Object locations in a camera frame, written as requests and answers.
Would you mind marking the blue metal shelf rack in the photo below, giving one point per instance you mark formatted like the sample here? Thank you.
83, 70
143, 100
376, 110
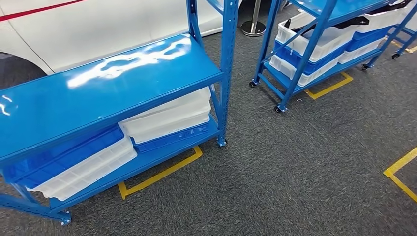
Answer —
114, 84

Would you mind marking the black plastic part in bin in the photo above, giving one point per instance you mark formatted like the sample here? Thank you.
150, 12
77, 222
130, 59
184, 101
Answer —
391, 7
355, 21

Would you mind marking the blue plastic tray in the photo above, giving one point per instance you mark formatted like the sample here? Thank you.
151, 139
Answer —
65, 156
172, 138

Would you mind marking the blue plastic bin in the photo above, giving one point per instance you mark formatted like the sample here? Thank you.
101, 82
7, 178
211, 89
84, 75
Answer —
368, 39
312, 66

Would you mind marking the blue wheeled rack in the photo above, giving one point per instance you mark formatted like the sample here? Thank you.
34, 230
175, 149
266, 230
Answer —
405, 42
309, 49

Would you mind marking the white car with red stripe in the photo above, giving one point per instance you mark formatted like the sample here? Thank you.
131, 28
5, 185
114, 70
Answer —
97, 29

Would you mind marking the chrome stanchion post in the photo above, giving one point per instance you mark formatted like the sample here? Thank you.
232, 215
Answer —
253, 27

